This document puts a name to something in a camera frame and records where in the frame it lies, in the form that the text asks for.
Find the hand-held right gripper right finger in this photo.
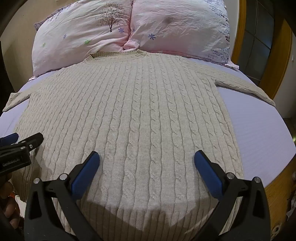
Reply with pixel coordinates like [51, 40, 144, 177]
[194, 150, 271, 241]

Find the person's left hand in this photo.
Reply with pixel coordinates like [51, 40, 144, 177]
[0, 173, 21, 219]

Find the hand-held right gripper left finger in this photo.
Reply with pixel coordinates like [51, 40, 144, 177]
[24, 151, 103, 241]

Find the pink pillow with tree print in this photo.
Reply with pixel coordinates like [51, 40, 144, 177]
[31, 0, 133, 78]

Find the wooden framed door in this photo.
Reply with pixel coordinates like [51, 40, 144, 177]
[231, 0, 293, 100]

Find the pink pillow with purple pattern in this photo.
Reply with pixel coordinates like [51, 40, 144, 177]
[123, 0, 240, 69]

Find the beige cable-knit sweater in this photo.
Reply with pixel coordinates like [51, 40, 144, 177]
[2, 49, 276, 241]

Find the wooden bed frame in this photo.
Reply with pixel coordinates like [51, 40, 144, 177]
[240, 154, 296, 241]

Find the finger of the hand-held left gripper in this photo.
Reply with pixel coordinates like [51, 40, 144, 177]
[20, 133, 44, 151]
[0, 133, 19, 147]

